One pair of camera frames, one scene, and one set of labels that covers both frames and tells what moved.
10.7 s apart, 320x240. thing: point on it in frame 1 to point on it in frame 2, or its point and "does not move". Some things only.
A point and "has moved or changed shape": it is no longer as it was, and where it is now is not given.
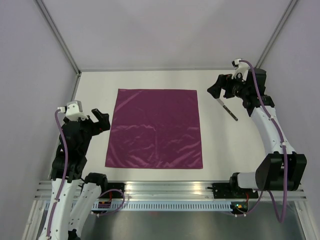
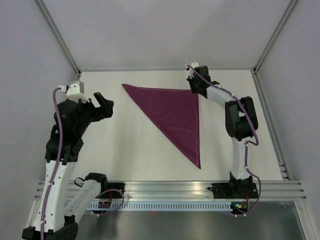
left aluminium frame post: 53,27 does not move
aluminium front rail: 174,191 does not move
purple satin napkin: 156,128 has moved or changed shape
